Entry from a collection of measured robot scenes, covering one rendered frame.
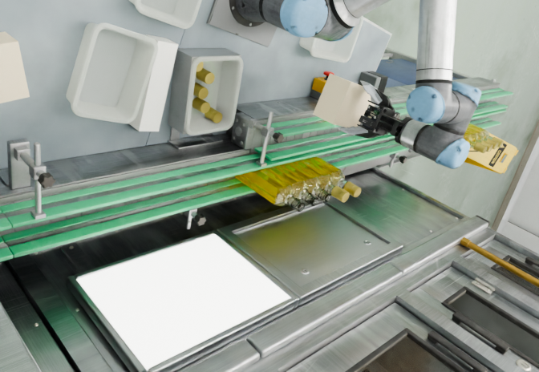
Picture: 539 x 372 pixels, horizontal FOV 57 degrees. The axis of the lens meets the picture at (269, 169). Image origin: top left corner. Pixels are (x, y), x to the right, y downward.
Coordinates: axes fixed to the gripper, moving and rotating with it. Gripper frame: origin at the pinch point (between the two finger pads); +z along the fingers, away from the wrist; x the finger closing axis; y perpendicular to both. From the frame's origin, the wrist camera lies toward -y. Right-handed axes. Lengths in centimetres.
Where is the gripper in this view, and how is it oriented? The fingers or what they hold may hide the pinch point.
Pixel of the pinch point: (351, 105)
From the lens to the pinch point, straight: 143.4
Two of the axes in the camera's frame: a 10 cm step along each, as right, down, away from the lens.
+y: -6.5, -0.7, -7.6
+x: -3.7, 9.0, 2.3
